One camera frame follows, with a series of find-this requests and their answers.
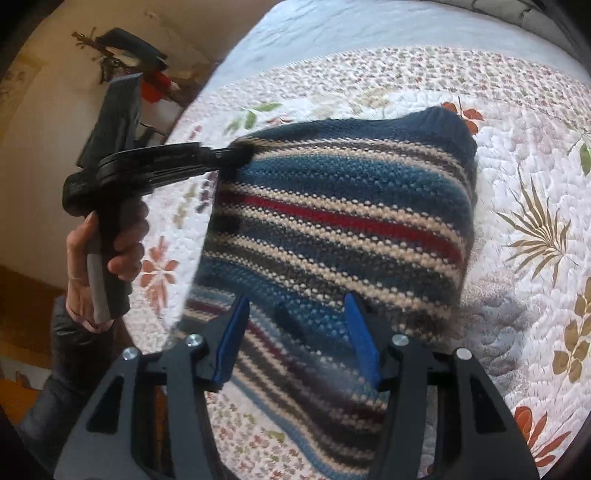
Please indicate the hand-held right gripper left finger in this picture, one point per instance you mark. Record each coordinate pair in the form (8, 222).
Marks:
(228, 341)

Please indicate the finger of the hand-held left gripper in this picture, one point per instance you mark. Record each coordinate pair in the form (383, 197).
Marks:
(184, 159)

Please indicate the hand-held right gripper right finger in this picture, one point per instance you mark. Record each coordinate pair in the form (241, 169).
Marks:
(362, 341)

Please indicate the striped knit sweater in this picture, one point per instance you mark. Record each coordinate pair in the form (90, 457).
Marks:
(346, 221)

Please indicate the person's left forearm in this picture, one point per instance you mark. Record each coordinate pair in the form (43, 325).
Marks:
(69, 369)

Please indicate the person's left hand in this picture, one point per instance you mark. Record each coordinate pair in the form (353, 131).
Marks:
(131, 249)

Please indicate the red box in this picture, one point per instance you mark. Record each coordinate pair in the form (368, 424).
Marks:
(154, 87)

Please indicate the black bag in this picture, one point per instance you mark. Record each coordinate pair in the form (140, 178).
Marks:
(134, 46)

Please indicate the white bed sheet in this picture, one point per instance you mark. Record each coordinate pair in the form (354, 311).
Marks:
(346, 23)

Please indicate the floral quilt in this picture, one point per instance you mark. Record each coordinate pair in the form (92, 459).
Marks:
(508, 161)

